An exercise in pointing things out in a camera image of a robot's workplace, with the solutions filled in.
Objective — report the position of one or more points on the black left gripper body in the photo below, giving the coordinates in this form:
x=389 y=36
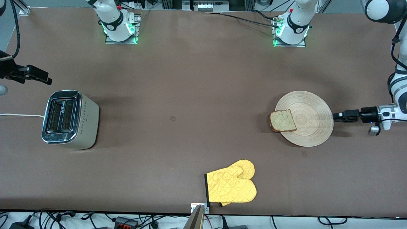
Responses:
x=368 y=114

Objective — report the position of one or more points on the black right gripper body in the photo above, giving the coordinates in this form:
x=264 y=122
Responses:
x=7 y=69

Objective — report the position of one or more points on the round wooden plate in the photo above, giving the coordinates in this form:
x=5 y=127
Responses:
x=311 y=121

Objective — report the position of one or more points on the brown bread slice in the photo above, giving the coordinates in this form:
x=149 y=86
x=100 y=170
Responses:
x=283 y=121

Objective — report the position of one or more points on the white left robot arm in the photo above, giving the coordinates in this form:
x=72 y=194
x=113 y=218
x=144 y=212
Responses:
x=297 y=24

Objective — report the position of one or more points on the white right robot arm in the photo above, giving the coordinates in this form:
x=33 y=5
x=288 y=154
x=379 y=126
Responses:
x=113 y=22

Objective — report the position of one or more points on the silver two-slot toaster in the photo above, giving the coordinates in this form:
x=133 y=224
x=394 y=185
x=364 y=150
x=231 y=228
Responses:
x=86 y=127

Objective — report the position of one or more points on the power strip with plugs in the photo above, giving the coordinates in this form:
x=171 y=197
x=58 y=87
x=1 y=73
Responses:
x=133 y=4

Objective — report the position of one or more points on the yellow quilted oven mitt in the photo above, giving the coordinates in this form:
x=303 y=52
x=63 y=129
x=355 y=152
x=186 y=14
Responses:
x=229 y=187

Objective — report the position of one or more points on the black power adapter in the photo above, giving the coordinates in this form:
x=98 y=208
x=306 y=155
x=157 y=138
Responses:
x=20 y=225

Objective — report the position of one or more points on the black orange connector block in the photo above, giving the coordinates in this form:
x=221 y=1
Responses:
x=125 y=221

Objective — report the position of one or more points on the white power strip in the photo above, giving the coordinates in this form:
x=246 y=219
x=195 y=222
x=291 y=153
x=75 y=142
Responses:
x=210 y=6

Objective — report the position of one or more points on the aluminium profile bar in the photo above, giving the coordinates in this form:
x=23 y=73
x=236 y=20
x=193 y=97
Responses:
x=195 y=221

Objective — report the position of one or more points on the aluminium corner bracket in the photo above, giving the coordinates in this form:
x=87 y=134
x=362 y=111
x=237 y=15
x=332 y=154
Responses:
x=24 y=10

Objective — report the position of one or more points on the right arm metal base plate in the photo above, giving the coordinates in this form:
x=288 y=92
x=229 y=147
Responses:
x=120 y=42

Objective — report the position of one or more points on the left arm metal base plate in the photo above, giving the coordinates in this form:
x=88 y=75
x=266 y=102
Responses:
x=289 y=45

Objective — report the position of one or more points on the silver mounting bracket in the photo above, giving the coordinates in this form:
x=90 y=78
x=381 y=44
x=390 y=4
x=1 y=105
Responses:
x=193 y=207

